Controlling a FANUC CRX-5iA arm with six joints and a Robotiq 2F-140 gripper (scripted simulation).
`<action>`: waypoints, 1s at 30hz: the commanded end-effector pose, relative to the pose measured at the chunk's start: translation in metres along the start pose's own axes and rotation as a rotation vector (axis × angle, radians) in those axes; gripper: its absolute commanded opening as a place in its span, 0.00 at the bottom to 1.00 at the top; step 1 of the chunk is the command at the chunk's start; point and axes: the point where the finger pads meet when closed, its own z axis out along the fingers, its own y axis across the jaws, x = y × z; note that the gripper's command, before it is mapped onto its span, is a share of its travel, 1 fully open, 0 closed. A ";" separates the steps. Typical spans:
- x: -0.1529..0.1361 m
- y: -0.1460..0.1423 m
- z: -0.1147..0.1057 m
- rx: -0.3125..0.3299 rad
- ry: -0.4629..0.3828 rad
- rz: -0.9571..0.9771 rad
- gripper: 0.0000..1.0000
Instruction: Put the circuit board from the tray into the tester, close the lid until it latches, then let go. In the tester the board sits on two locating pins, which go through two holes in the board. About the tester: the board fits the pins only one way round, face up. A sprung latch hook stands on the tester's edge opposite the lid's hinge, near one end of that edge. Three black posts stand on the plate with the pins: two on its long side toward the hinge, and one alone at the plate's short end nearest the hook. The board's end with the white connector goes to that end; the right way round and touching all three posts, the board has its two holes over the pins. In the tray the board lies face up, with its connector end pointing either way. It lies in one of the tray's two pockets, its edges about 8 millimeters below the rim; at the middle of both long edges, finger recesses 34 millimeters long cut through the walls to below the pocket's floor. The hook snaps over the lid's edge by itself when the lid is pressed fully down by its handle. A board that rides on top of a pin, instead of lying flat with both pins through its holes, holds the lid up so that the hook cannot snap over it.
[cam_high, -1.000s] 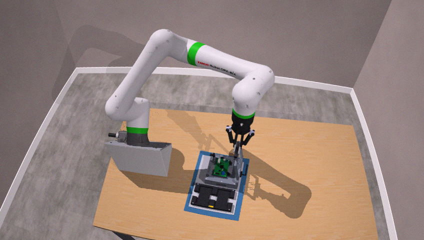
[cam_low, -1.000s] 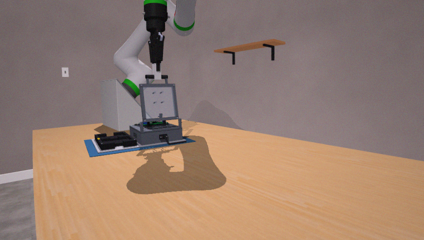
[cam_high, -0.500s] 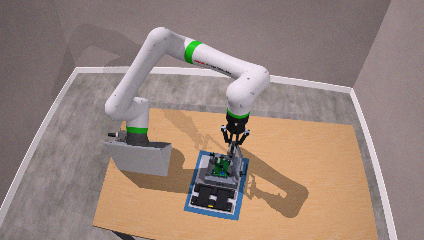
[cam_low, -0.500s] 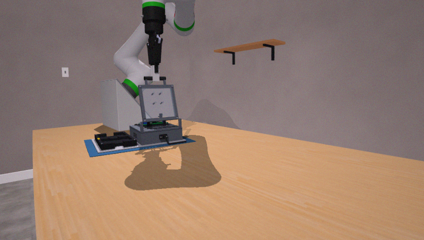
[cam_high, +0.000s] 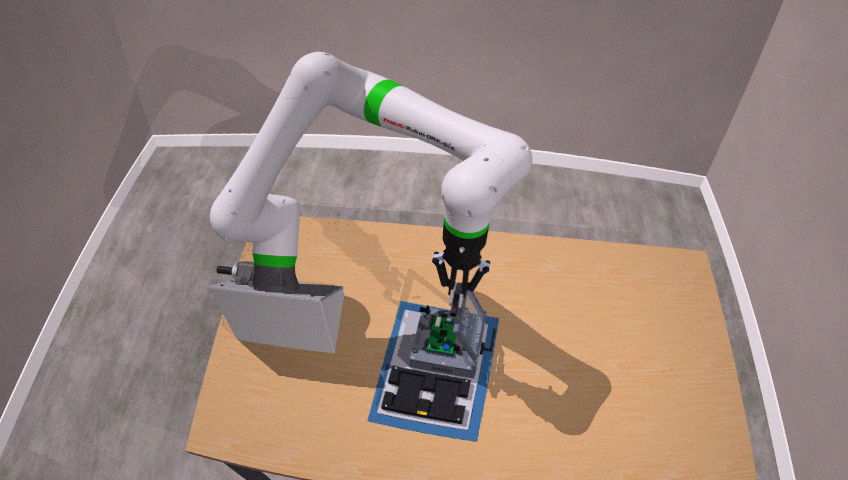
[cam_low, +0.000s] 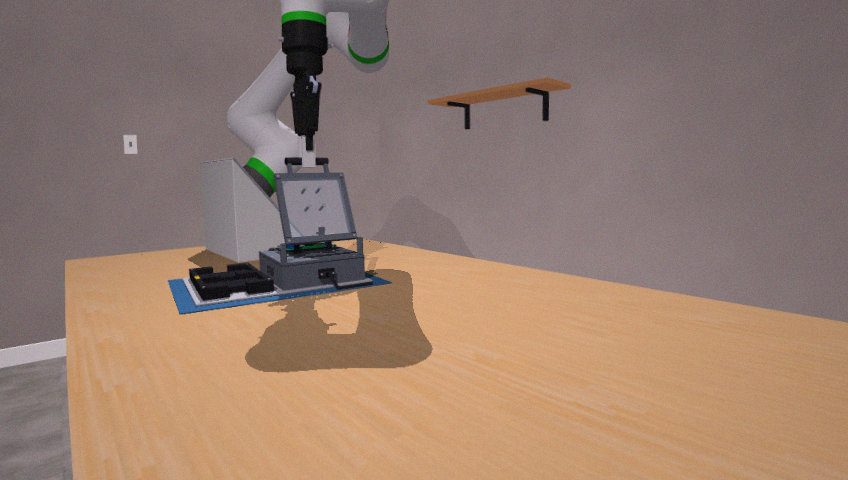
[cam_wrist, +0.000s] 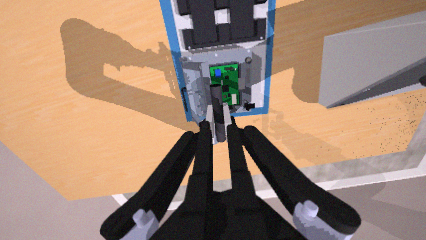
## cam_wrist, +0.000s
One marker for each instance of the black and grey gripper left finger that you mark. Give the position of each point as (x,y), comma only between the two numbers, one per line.
(139,217)

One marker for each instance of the green circuit board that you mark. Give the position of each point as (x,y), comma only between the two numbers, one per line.
(227,76)

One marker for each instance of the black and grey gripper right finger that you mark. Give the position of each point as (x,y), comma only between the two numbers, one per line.
(317,214)

